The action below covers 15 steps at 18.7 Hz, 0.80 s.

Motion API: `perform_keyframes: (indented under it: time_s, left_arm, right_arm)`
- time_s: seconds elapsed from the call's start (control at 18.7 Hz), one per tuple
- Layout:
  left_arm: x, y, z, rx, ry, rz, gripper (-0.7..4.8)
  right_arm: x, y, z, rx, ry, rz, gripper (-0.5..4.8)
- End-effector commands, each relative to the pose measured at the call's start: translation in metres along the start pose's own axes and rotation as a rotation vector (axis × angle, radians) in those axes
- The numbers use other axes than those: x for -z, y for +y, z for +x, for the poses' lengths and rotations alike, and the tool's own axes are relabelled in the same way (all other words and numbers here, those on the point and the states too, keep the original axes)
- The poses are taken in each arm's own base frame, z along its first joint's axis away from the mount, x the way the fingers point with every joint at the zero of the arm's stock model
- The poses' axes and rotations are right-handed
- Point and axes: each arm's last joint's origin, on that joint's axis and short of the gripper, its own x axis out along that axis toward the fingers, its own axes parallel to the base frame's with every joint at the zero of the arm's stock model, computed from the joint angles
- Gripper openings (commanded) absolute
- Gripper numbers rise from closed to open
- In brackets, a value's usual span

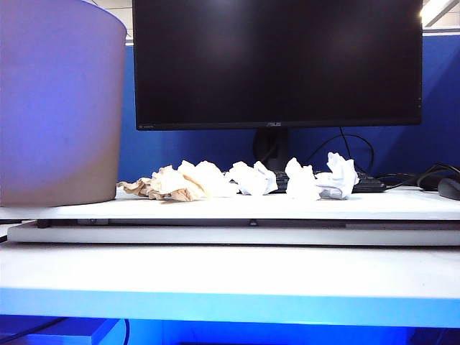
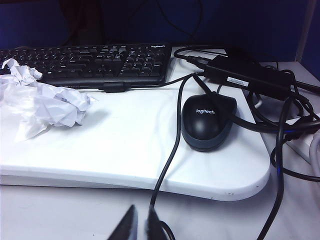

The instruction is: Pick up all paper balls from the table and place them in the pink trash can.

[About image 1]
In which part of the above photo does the beige white paper ball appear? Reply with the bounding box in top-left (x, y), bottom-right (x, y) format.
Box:
top-left (178, 160), bottom-right (239, 198)

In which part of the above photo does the brown paper ball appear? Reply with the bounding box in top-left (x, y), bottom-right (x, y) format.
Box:
top-left (116, 165), bottom-right (206, 203)

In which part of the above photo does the white printed paper ball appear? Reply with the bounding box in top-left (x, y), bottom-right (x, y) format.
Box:
top-left (314, 151), bottom-right (360, 201)

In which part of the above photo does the blue office partition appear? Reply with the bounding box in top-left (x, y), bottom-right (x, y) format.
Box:
top-left (116, 31), bottom-right (460, 188)

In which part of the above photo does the black monitor stand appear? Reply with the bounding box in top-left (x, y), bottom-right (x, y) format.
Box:
top-left (253, 128), bottom-right (290, 173)

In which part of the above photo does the white keyboard tray board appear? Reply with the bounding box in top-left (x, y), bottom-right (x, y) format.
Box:
top-left (6, 221), bottom-right (460, 247)

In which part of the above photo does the black ASUS monitor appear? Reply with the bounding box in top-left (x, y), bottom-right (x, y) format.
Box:
top-left (132, 0), bottom-right (424, 132)

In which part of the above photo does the black Logitech keyboard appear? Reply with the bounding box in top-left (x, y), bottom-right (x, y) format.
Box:
top-left (224, 168), bottom-right (386, 194)

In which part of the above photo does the white box under table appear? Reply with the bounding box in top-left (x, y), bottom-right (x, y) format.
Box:
top-left (89, 318), bottom-right (125, 345)

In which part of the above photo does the black computer mouse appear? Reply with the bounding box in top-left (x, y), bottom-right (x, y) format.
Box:
top-left (437, 178), bottom-right (460, 201)

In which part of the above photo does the white ceiling light panel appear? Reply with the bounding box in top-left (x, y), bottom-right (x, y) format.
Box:
top-left (419, 0), bottom-right (460, 28)

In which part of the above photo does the thin black monitor cable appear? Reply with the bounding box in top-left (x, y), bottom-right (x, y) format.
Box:
top-left (305, 126), bottom-right (375, 175)

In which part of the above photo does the thick black cable bundle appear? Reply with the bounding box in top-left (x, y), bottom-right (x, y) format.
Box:
top-left (375, 163), bottom-right (460, 191)

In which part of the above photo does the black cable under table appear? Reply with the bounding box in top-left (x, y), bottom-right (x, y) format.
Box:
top-left (0, 318), bottom-right (68, 342)

